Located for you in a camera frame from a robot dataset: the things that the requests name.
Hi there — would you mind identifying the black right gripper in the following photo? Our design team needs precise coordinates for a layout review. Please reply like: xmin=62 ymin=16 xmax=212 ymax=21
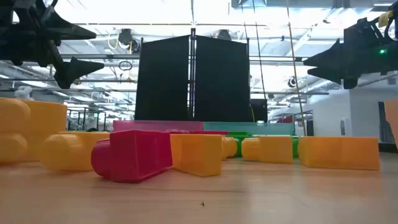
xmin=303 ymin=12 xmax=398 ymax=90

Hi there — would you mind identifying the red cabinet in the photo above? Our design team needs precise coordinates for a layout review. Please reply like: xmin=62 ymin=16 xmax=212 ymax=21
xmin=276 ymin=114 xmax=295 ymax=124

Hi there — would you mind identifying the white machine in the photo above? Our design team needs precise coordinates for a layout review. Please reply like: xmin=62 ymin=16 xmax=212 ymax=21
xmin=13 ymin=85 xmax=35 ymax=101

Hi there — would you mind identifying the pink translucent plastic bin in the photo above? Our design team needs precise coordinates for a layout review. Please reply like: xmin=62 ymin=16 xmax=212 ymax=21
xmin=113 ymin=120 xmax=205 ymax=133

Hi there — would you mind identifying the black table frame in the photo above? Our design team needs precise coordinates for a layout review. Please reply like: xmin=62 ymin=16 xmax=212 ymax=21
xmin=378 ymin=142 xmax=398 ymax=154

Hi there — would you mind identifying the black computer tower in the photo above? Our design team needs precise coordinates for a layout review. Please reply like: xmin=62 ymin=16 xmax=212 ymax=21
xmin=249 ymin=98 xmax=269 ymax=123

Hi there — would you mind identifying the black hanging cable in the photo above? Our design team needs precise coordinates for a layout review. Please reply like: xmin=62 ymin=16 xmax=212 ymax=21
xmin=253 ymin=0 xmax=269 ymax=100

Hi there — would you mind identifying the yellow cable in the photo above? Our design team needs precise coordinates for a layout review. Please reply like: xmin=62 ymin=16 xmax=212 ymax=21
xmin=285 ymin=0 xmax=307 ymax=137

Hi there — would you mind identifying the grey overhead pipe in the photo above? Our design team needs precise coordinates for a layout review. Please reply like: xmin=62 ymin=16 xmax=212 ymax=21
xmin=249 ymin=90 xmax=330 ymax=96
xmin=58 ymin=53 xmax=312 ymax=62
xmin=0 ymin=77 xmax=138 ymax=84

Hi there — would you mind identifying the orange translucent plastic bin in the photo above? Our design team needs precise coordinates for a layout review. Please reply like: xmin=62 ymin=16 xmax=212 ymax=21
xmin=384 ymin=99 xmax=398 ymax=149

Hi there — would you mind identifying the red toy block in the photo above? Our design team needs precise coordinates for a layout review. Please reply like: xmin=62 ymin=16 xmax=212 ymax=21
xmin=188 ymin=130 xmax=229 ymax=136
xmin=90 ymin=129 xmax=174 ymax=184

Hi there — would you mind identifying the large yellow toy block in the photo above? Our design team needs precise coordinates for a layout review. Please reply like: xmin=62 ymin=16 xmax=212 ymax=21
xmin=297 ymin=136 xmax=381 ymax=171
xmin=0 ymin=97 xmax=68 ymax=165

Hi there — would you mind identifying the black divider panel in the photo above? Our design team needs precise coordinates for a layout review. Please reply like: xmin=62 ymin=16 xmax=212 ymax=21
xmin=134 ymin=34 xmax=192 ymax=122
xmin=193 ymin=34 xmax=251 ymax=123

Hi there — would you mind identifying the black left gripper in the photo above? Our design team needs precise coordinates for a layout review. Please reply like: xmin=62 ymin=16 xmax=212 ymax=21
xmin=0 ymin=0 xmax=105 ymax=90

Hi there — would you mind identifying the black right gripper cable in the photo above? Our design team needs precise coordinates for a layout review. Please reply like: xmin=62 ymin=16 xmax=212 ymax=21
xmin=384 ymin=17 xmax=398 ymax=40

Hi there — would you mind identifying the green translucent plastic bin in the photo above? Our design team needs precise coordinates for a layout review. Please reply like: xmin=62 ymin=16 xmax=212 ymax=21
xmin=203 ymin=121 xmax=295 ymax=137

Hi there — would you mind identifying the long green toy block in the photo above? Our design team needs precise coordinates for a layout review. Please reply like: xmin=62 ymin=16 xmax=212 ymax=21
xmin=226 ymin=131 xmax=300 ymax=158

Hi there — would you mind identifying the yellow cable tag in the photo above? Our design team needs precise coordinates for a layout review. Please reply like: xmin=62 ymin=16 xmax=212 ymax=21
xmin=377 ymin=10 xmax=394 ymax=28

